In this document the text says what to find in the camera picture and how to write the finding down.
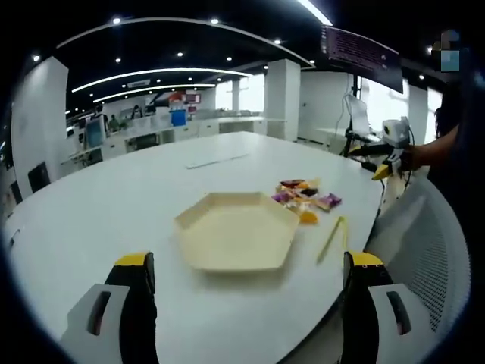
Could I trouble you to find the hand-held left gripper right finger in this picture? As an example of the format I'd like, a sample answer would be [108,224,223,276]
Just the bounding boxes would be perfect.
[339,249,433,364]

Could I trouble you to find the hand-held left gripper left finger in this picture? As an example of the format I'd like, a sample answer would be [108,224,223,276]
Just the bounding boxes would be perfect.
[59,251,158,364]

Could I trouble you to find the yellow-green food tongs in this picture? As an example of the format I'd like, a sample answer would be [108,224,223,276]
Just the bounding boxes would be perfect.
[316,215,349,264]

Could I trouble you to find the pile of snack food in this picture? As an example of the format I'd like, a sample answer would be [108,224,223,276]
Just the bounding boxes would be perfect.
[271,177,343,218]

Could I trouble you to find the cream hexagonal container tray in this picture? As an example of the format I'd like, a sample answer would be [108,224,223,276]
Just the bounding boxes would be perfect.
[174,191,301,274]

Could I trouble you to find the person's right hand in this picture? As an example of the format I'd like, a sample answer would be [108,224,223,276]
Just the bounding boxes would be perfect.
[402,145,429,172]

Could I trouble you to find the black desk stand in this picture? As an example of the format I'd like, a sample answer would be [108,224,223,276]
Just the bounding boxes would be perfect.
[339,127,384,171]

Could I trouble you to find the white high-back office chair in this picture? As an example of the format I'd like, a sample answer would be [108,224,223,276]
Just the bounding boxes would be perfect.
[342,93,371,136]

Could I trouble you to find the person's dark clothed body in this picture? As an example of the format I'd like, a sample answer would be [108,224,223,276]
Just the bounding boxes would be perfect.
[427,74,485,228]

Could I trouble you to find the dark computer monitor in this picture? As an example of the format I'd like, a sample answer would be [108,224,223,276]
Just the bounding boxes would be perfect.
[320,25,404,93]

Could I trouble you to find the white mesh office chair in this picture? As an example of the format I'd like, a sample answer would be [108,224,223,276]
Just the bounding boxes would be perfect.
[364,174,462,344]

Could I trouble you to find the black office chair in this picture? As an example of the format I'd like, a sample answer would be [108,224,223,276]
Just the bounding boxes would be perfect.
[8,180,23,208]
[27,162,52,194]

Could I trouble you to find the light blue desktop screen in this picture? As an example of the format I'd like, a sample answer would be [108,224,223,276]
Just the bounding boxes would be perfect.
[84,116,105,149]

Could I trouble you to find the white office counter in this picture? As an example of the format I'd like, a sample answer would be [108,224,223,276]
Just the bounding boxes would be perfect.
[67,113,267,160]

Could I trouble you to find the blue display board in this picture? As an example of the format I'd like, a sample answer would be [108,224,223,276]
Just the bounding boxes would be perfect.
[170,108,188,128]

